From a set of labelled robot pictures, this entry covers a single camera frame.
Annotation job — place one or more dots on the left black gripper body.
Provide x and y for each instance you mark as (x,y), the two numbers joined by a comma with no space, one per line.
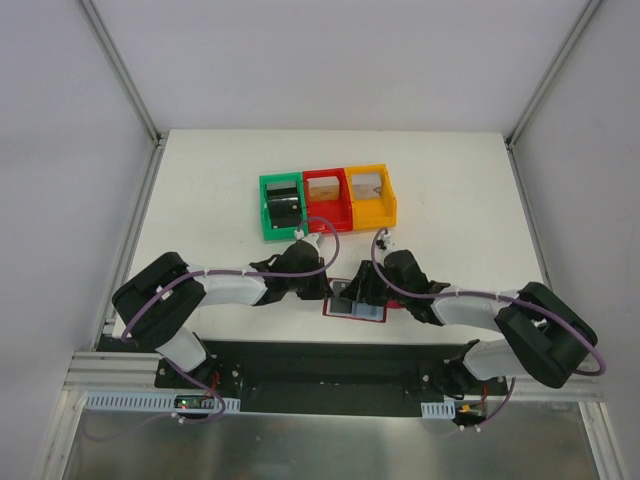
(316,286)

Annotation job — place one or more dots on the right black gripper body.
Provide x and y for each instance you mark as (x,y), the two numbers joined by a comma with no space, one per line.
(365,286)

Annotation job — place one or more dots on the red leather card holder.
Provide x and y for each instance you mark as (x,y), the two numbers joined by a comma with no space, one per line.
(355,312)

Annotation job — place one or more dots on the black VIP credit card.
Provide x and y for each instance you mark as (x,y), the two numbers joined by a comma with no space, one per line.
(338,305)

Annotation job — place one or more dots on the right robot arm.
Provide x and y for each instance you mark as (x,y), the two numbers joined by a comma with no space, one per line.
(541,336)

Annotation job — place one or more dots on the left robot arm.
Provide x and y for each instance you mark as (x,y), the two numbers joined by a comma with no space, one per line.
(156,303)

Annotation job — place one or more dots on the black card in green bin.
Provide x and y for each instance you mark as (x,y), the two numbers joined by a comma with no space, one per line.
(283,204)

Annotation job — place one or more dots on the green plastic bin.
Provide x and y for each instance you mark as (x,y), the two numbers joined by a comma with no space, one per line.
(274,235)

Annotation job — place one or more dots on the red plastic bin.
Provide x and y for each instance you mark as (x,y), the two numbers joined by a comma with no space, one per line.
(328,195)

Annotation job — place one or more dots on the yellow plastic bin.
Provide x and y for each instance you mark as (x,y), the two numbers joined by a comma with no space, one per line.
(373,201)

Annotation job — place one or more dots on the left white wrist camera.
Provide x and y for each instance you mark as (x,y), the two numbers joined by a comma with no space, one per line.
(313,239)

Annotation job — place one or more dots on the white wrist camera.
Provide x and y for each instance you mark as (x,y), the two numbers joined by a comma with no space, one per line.
(385,242)
(313,239)

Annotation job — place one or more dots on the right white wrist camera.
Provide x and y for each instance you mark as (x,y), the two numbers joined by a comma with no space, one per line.
(385,242)

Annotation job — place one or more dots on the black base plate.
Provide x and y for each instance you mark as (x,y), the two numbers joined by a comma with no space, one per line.
(328,378)

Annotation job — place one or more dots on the right white cable duct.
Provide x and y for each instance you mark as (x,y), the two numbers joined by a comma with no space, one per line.
(444,410)

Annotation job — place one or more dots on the white cable duct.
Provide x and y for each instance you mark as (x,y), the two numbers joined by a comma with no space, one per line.
(444,410)
(160,403)

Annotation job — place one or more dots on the left white cable duct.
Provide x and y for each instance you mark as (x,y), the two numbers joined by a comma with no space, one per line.
(160,403)

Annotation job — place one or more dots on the right aluminium frame post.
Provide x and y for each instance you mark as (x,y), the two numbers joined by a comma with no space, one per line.
(566,49)

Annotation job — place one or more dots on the aluminium frame post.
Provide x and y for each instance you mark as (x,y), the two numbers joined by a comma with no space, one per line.
(566,49)
(121,72)

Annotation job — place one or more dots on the left aluminium frame post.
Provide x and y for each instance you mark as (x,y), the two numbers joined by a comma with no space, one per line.
(121,72)

